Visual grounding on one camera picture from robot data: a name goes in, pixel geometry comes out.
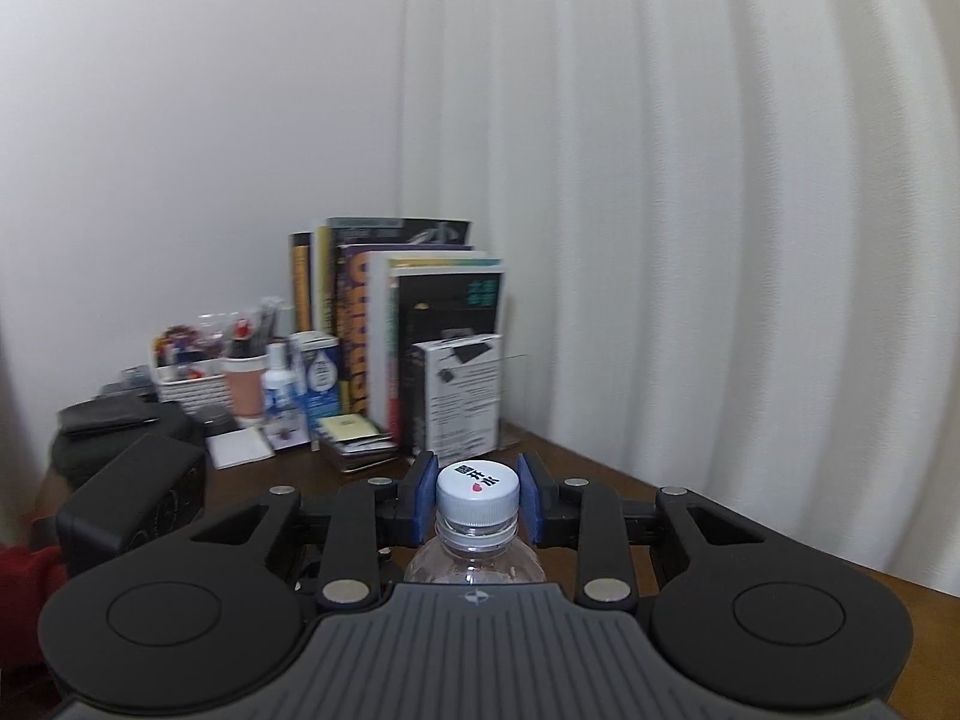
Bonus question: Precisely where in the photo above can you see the pens in pink cup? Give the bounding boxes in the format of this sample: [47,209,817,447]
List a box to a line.
[225,298,295,361]

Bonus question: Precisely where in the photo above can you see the row of upright books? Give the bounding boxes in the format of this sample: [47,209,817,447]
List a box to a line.
[337,243,475,421]

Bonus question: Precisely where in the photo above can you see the white notepad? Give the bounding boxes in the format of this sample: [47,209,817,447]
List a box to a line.
[205,428,275,470]

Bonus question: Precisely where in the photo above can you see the yellow sticky notes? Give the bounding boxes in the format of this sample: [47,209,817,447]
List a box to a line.
[318,413,380,441]

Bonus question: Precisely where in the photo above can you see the pink cup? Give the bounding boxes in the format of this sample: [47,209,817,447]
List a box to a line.
[224,355,268,421]

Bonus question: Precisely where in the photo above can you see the white spray bottle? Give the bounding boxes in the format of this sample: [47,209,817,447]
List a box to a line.
[262,341,291,422]

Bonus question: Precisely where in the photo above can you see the white curtain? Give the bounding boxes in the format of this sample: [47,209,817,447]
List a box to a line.
[401,0,960,592]

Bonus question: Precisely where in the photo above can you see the white plastic basket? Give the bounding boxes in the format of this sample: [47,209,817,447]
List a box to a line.
[153,356,230,415]

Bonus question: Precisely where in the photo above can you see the blue and white carton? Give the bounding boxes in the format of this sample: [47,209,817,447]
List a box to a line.
[289,331,343,419]

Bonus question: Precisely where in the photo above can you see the small printed card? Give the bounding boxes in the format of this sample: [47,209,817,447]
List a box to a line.
[264,418,310,452]

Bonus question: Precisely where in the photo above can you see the black book with teal print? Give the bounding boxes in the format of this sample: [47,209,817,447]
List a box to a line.
[386,256,503,458]

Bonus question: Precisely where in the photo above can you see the white bottle cap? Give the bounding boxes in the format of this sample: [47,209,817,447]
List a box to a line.
[436,460,521,527]

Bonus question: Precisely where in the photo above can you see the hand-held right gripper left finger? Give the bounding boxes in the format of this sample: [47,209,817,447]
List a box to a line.
[189,452,440,613]

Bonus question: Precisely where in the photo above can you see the large black book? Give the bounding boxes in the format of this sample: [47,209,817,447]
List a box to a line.
[325,218,473,335]

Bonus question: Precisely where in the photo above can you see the white product box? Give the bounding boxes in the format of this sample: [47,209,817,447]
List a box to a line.
[412,334,504,470]

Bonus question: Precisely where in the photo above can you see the black pouch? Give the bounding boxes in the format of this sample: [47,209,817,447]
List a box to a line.
[51,400,205,497]

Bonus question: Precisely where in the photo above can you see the black and yellow book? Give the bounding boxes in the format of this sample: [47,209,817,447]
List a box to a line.
[289,232,314,336]

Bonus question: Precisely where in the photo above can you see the clear plastic bottle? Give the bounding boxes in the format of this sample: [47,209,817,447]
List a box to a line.
[403,516,548,587]

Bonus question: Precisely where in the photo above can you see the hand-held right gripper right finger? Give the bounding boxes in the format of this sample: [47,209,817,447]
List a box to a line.
[517,452,767,610]

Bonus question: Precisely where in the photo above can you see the black wallet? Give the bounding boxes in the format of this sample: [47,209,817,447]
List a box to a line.
[59,397,160,437]

